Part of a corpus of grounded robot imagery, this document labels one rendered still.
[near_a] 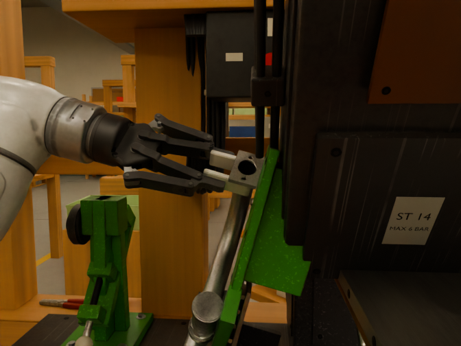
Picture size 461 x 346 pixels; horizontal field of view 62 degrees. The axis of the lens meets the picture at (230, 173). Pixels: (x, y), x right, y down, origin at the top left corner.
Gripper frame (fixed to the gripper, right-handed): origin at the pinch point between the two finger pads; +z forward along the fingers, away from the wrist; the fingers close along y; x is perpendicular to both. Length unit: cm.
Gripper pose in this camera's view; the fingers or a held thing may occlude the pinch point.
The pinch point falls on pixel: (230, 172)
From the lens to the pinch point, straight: 56.1
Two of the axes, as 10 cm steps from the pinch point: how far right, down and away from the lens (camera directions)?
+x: -1.2, 5.8, 8.1
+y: 2.5, -7.7, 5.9
